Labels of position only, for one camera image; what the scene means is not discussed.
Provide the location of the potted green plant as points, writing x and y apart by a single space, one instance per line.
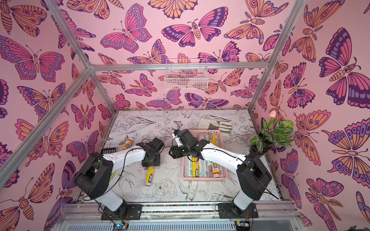
273 133

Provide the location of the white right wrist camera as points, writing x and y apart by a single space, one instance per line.
176 137

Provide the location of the pink plastic basket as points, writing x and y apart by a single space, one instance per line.
197 133

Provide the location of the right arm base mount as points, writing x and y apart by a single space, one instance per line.
230 211

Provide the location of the white wire wall basket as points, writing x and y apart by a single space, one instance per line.
186 74

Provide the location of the aluminium front rail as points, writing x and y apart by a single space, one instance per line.
193 216

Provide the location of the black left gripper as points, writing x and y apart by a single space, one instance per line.
147 164

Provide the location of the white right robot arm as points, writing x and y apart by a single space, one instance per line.
253 175

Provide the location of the white green wrap roll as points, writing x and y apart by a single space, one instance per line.
220 168

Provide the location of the yellow red wrap roll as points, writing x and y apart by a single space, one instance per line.
214 167

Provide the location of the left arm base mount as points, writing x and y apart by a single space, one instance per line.
124 212

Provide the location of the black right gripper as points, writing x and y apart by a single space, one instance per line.
176 151

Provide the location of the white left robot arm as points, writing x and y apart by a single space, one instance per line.
95 175

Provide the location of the green striped folded cloth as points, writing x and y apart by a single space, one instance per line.
224 127

